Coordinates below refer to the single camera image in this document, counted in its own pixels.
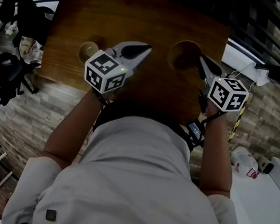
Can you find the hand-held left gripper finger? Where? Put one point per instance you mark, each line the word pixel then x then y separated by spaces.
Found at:
pixel 119 48
pixel 138 63

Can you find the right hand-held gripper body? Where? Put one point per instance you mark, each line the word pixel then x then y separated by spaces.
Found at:
pixel 228 95

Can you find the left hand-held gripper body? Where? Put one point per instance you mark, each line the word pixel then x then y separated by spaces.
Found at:
pixel 104 73

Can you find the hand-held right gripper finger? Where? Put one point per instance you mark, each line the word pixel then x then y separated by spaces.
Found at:
pixel 214 71
pixel 205 73

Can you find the person's right forearm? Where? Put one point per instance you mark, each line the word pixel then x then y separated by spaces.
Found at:
pixel 217 160

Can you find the person's left forearm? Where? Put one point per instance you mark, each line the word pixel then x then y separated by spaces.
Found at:
pixel 72 129

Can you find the yellow black striped tape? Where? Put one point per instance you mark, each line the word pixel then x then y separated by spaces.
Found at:
pixel 237 120

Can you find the black waist device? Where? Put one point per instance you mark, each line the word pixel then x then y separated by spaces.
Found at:
pixel 195 133

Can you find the black curved railing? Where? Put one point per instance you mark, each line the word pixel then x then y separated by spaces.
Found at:
pixel 252 24

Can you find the beige crumpled cloth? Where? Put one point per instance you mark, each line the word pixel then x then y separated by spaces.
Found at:
pixel 31 50

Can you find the small black white device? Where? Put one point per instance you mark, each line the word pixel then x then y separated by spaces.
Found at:
pixel 266 165

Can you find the black hanging bag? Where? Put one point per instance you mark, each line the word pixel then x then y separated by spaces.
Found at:
pixel 23 13

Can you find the white flower bunch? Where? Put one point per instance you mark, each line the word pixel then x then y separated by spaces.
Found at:
pixel 11 30

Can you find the person's white shirt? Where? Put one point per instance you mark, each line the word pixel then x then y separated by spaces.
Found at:
pixel 129 187

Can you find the small black square badge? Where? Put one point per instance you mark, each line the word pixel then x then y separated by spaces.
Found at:
pixel 51 215

